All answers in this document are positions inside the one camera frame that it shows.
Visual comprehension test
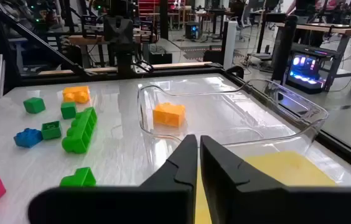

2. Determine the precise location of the clear plastic bin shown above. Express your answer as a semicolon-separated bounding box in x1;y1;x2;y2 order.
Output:
136;77;330;156

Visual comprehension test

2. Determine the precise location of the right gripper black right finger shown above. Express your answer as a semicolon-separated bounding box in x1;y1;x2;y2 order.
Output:
200;134;351;224

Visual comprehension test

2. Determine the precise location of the wooden board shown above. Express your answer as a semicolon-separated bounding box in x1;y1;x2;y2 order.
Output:
38;61;213;76

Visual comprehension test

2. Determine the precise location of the white post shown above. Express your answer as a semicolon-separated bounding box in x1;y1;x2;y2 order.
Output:
223;20;238;71

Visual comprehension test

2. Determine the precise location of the computer tower with coloured lights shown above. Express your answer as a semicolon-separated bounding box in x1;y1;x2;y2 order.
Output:
286;43;341;94

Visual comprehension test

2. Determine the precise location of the translucent yellow plastic bin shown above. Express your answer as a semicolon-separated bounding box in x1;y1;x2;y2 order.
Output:
194;151;338;224

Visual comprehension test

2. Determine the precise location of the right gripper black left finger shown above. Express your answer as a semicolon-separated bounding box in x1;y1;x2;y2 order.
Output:
27;134;199;224

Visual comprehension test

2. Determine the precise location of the blue toy block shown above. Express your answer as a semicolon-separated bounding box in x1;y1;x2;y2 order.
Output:
13;128;44;149

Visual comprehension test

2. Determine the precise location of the orange toy block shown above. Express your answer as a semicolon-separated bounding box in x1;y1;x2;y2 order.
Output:
62;85;91;105
152;102;186;128

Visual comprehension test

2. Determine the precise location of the wooden desk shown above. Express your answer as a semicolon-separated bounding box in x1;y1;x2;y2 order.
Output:
274;22;351;91

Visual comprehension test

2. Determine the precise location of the black frame upright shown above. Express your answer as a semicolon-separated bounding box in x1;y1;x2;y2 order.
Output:
271;14;298;82

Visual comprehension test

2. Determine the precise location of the small green toy block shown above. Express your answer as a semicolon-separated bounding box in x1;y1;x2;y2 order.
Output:
60;101;78;120
40;120;62;141
22;96;46;114

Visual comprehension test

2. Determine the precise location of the black computer tower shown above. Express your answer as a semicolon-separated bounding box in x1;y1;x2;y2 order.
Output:
184;21;201;40

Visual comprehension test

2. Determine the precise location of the long green toy block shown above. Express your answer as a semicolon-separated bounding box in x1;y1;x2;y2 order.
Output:
59;166;97;188
61;106;98;155

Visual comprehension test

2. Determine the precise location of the black diagonal frame strut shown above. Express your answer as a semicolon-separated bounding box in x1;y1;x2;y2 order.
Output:
0;0;92;78

